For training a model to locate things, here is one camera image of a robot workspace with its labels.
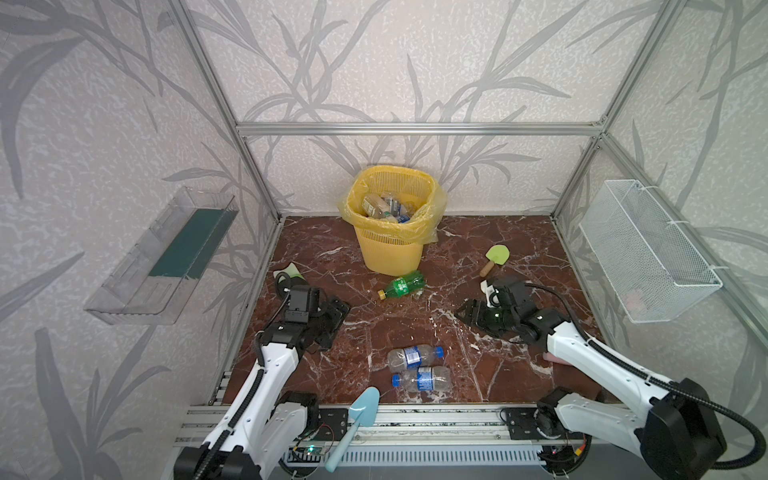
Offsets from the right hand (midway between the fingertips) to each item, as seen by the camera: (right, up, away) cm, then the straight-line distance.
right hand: (461, 309), depth 82 cm
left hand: (-30, +1, 0) cm, 30 cm away
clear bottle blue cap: (-15, -13, -2) cm, 20 cm away
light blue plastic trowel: (-26, -24, -7) cm, 36 cm away
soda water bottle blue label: (-18, +29, +18) cm, 39 cm away
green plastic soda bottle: (-16, +5, +12) cm, 21 cm away
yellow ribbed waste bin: (-22, +15, +9) cm, 28 cm away
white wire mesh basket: (+38, +13, -19) cm, 44 cm away
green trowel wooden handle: (+19, +14, +27) cm, 36 cm away
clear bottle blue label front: (-9, -16, -7) cm, 20 cm away
